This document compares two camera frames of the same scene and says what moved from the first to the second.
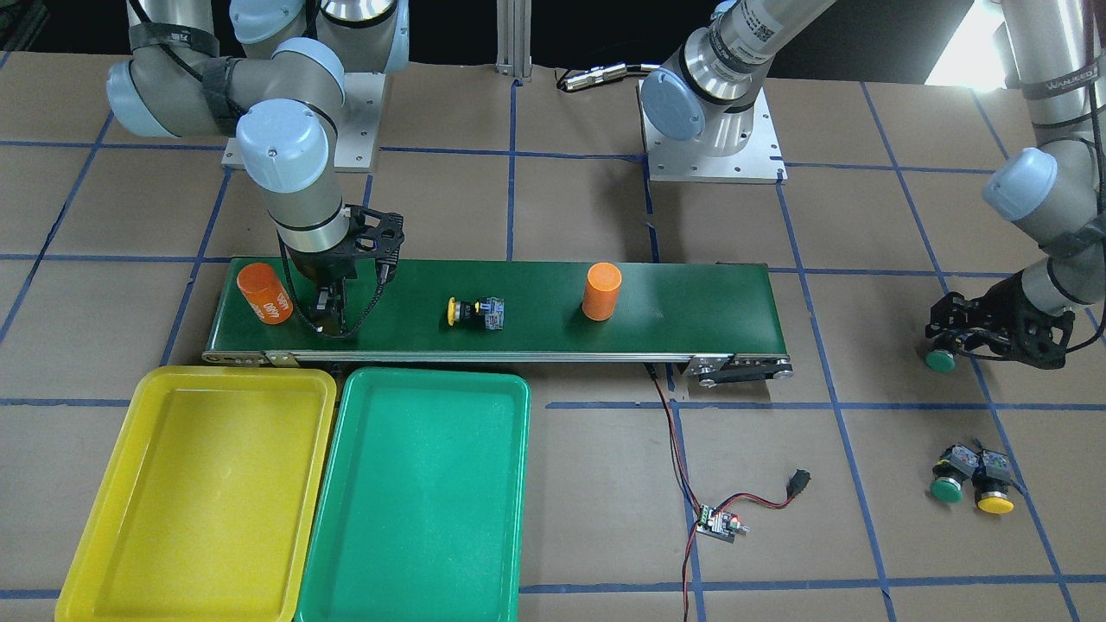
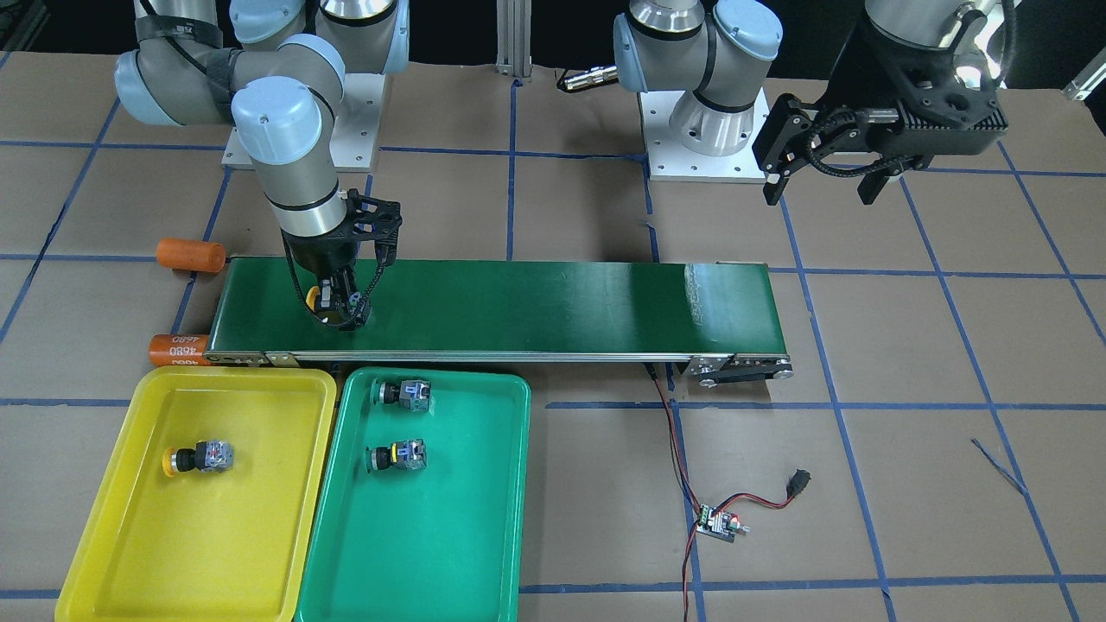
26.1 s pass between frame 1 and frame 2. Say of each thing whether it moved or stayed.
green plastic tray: stayed
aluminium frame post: stayed
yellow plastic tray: stayed
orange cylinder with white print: moved
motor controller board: stayed
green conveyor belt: stayed
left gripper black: moved
